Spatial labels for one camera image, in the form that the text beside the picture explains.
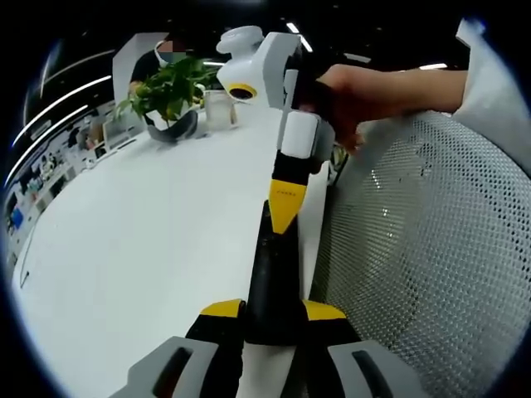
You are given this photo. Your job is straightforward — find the person's white sleeve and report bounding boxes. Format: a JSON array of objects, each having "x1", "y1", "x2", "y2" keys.
[{"x1": 455, "y1": 18, "x2": 531, "y2": 180}]

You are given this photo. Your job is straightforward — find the grey mesh chair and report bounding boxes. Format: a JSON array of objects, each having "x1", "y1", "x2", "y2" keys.
[{"x1": 309, "y1": 110, "x2": 531, "y2": 398}]

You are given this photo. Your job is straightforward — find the person's right hand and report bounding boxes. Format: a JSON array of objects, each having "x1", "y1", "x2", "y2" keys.
[{"x1": 313, "y1": 64, "x2": 411, "y2": 157}]

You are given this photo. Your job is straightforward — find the white office chair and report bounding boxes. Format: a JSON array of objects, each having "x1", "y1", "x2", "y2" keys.
[{"x1": 102, "y1": 117, "x2": 139, "y2": 151}]

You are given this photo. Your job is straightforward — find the potted green plant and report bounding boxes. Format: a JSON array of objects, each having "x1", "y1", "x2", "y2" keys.
[{"x1": 115, "y1": 56, "x2": 222, "y2": 144}]

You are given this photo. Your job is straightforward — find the clear glass jar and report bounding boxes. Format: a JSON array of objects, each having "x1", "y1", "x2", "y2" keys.
[{"x1": 202, "y1": 90, "x2": 238, "y2": 130}]

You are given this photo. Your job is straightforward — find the black remote control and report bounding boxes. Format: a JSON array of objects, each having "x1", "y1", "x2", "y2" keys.
[{"x1": 244, "y1": 198, "x2": 307, "y2": 346}]

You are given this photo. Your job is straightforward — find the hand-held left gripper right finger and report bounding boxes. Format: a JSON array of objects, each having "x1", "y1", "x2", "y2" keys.
[{"x1": 288, "y1": 298, "x2": 428, "y2": 398}]

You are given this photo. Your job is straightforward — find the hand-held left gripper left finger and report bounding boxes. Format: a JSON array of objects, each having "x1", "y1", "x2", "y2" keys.
[{"x1": 110, "y1": 298, "x2": 248, "y2": 398}]

